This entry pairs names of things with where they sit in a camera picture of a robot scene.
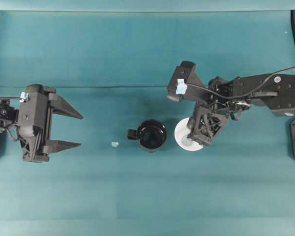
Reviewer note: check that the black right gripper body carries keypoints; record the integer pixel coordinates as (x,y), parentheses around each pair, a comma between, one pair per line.
(221,96)

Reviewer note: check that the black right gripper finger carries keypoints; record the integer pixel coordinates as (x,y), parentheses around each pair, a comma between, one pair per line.
(205,125)

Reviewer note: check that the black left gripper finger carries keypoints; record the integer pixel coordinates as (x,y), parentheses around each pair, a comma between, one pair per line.
(61,107)
(53,146)

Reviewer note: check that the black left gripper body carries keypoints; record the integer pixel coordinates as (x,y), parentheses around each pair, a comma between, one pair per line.
(32,122)

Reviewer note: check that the white paper cup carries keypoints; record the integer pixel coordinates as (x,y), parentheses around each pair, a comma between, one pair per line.
(181,132)

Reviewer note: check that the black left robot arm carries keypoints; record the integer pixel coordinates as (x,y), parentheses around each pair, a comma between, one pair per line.
(9,116)

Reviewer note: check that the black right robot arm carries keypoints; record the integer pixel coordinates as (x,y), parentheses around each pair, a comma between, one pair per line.
(275,91)

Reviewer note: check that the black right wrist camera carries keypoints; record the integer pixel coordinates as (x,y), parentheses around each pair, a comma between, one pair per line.
(184,84)

